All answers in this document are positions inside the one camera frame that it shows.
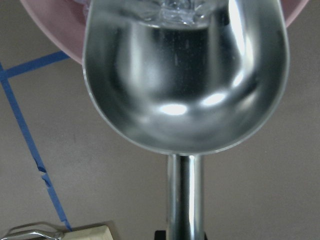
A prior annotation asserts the stainless steel ice scoop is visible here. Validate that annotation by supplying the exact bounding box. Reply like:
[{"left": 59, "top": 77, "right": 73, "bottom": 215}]
[{"left": 82, "top": 0, "right": 289, "bottom": 240}]

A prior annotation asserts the pile of clear ice cubes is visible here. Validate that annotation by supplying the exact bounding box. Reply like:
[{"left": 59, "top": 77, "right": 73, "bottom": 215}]
[{"left": 72, "top": 0, "right": 208, "bottom": 27}]

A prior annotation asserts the wooden cutting board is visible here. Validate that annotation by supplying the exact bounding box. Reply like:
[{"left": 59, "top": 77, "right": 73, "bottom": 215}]
[{"left": 0, "top": 220, "right": 120, "bottom": 240}]

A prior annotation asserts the pink bowl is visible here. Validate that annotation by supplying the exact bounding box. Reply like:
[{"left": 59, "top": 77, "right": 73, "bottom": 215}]
[{"left": 19, "top": 0, "right": 310, "bottom": 66}]

